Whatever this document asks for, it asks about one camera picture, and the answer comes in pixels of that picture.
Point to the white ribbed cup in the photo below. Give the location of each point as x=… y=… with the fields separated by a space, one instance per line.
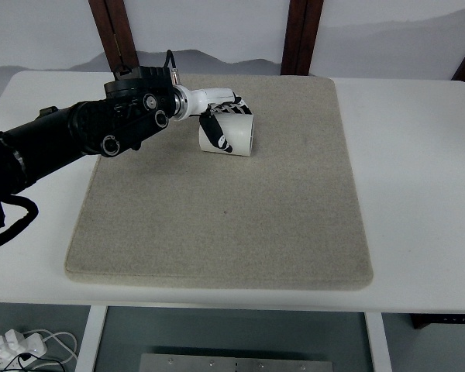
x=238 y=131

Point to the left brown wooden post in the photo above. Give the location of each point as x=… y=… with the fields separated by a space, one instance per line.
x=113 y=27

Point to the middle brown wooden post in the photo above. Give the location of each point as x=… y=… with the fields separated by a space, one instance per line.
x=300 y=35

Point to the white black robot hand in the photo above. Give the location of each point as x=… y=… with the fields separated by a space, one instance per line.
x=227 y=102

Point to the metal base plate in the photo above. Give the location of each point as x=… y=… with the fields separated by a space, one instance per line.
x=182 y=363

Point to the white table leg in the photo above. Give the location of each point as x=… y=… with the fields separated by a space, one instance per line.
x=378 y=342
x=91 y=339

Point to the white table leg right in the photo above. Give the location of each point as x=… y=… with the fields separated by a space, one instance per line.
x=378 y=342

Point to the beige fabric mat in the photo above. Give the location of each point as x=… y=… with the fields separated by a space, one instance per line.
x=285 y=217

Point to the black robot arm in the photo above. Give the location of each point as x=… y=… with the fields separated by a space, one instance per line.
x=139 y=103

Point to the white power strip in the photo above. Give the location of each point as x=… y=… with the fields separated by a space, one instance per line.
x=16 y=350

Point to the white table leg left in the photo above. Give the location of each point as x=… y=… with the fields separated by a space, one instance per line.
x=91 y=339

